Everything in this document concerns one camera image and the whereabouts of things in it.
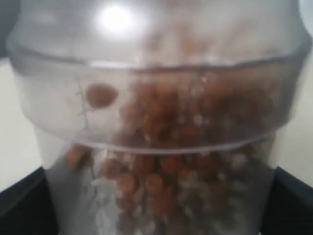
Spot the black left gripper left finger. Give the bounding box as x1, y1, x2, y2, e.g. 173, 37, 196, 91
0, 167, 59, 235

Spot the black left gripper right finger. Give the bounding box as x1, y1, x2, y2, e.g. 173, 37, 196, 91
264, 167, 313, 235

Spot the clear plastic shaker bottle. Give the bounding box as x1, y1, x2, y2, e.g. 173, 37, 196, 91
7, 0, 312, 235

